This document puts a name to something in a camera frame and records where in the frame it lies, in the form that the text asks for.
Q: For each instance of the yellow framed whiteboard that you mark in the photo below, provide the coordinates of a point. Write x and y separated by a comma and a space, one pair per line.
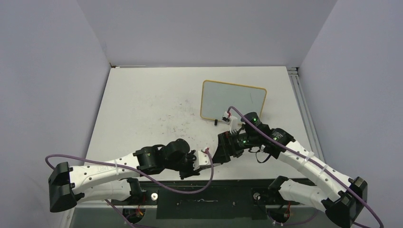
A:
218, 96

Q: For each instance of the aluminium frame rail right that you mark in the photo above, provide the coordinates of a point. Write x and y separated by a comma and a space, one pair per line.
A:
305, 112

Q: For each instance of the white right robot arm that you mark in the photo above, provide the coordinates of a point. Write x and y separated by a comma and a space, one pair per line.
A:
339, 196

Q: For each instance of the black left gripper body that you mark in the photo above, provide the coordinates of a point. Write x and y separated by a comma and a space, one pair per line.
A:
185, 165

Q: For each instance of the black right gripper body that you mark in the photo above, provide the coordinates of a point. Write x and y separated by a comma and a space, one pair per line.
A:
238, 142

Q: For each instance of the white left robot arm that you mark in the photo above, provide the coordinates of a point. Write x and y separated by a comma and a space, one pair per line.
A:
117, 179

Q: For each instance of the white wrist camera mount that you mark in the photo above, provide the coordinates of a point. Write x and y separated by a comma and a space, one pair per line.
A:
202, 158
231, 120

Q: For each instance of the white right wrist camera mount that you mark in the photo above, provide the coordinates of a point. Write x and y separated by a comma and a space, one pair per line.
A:
231, 120

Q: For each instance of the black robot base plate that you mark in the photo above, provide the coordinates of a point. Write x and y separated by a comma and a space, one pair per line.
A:
223, 199

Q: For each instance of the red capped whiteboard marker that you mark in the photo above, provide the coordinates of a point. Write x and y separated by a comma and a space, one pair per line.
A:
208, 166

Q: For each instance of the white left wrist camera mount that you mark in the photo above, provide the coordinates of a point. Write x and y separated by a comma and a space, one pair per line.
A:
202, 158

